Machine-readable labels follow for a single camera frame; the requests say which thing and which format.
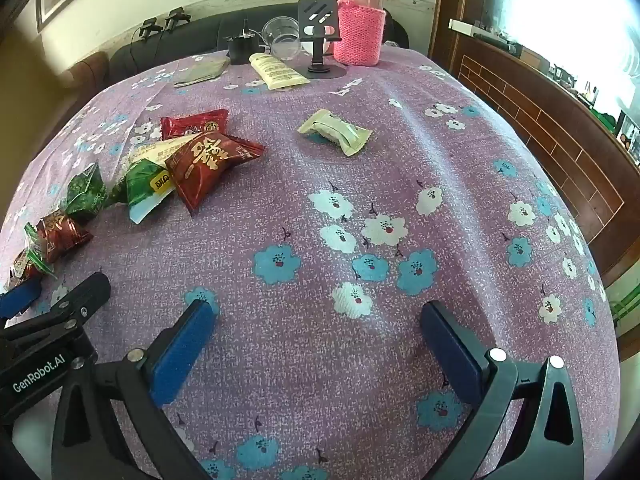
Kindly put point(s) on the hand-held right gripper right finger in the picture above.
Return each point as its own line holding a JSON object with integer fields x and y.
{"x": 450, "y": 350}

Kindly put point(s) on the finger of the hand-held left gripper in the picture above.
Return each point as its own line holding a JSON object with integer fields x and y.
{"x": 17, "y": 297}
{"x": 82, "y": 300}

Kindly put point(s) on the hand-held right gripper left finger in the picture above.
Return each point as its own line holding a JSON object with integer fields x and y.
{"x": 184, "y": 347}

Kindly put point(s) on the large dark red snack packet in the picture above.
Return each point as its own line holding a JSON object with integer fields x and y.
{"x": 210, "y": 167}

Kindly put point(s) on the small red and green packet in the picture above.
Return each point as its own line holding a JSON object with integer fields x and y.
{"x": 30, "y": 260}

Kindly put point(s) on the small red snack packet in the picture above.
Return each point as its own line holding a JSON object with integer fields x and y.
{"x": 62, "y": 235}

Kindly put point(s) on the small green snack packet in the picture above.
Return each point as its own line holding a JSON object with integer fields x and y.
{"x": 85, "y": 192}

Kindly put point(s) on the green yellow-label snack packet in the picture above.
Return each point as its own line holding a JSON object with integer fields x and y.
{"x": 147, "y": 185}

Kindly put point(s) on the cream snack packet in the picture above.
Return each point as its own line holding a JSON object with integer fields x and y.
{"x": 157, "y": 152}

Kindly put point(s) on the purple floral tablecloth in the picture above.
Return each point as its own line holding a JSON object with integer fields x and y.
{"x": 350, "y": 200}

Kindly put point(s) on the flat red snack packet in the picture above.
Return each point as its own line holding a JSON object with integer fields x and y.
{"x": 192, "y": 125}

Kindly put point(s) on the brown armchair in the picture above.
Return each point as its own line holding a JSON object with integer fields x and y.
{"x": 91, "y": 70}

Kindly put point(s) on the pale green snack packet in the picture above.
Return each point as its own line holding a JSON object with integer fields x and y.
{"x": 335, "y": 131}

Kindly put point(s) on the wooden cabinet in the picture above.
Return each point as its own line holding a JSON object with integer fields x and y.
{"x": 540, "y": 110}

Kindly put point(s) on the grey-green flat packet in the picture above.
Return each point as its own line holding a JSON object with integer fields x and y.
{"x": 200, "y": 71}

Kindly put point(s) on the black clamp device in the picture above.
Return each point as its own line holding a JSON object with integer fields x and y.
{"x": 176, "y": 17}
{"x": 150, "y": 29}

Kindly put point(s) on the black sofa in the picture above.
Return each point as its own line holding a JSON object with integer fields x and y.
{"x": 190, "y": 35}

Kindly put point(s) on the cream squeeze tube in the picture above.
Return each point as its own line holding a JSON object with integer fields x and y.
{"x": 277, "y": 71}

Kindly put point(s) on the small black device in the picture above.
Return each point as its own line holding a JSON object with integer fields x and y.
{"x": 241, "y": 50}

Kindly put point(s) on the clear plastic cup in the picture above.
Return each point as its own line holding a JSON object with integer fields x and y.
{"x": 282, "y": 37}

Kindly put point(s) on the pink bottle with knitted sleeve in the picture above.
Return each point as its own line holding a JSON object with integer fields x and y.
{"x": 360, "y": 30}

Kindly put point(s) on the black phone stand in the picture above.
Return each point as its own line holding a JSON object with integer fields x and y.
{"x": 320, "y": 20}

